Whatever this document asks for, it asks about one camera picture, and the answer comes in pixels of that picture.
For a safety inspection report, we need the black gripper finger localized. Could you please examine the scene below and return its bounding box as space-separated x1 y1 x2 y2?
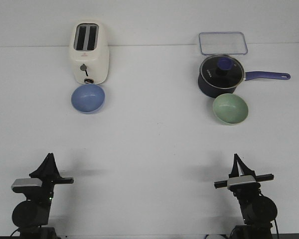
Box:
29 153 62 179
229 153 255 178

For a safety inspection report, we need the green bowl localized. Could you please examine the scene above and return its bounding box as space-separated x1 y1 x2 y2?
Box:
212 93 249 125

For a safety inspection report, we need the blue bowl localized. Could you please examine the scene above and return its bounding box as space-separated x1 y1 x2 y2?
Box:
71 84 105 114

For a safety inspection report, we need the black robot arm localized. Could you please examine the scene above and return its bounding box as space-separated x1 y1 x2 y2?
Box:
214 154 278 239
11 153 74 239

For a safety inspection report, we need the dark blue saucepan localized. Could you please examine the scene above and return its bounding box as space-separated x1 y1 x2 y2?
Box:
197 54 291 98

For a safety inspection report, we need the glass saucepan lid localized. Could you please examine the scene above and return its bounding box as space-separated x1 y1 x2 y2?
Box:
200 55 245 89

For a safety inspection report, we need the clear rectangular container lid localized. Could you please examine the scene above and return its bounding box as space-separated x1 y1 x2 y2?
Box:
198 32 248 56

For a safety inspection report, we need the cream two-slot toaster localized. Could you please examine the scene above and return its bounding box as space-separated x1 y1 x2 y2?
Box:
69 20 110 85

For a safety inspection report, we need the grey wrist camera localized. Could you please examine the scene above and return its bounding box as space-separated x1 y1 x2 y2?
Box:
227 175 256 190
11 178 42 193

